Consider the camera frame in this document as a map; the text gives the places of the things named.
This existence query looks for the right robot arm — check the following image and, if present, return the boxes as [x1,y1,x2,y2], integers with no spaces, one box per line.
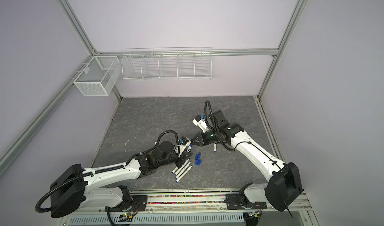
[192,111,303,212]

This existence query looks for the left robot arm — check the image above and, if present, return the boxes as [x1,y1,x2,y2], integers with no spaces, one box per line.
[35,140,192,218]

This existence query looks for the white mesh box basket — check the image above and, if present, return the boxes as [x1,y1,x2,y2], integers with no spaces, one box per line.
[74,56,122,97]

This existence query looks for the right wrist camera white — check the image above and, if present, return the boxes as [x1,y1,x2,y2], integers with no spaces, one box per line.
[193,115,210,133]

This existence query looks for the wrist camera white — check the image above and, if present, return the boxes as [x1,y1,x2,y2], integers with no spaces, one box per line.
[177,137,191,156]
[193,115,210,133]

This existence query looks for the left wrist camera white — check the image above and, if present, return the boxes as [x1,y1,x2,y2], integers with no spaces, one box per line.
[177,137,191,156]

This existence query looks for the aluminium frame rails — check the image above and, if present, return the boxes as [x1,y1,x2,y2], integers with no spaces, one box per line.
[0,0,316,226]

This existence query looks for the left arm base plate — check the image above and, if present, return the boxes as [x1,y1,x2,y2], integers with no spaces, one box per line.
[110,195,148,212]

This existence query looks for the white vented cable duct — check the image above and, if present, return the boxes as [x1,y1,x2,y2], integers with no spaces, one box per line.
[69,213,245,226]

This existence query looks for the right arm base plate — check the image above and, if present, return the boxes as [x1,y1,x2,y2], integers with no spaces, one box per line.
[224,193,267,210]

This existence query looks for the white wire shelf basket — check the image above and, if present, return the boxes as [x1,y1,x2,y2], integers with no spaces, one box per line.
[122,47,213,80]

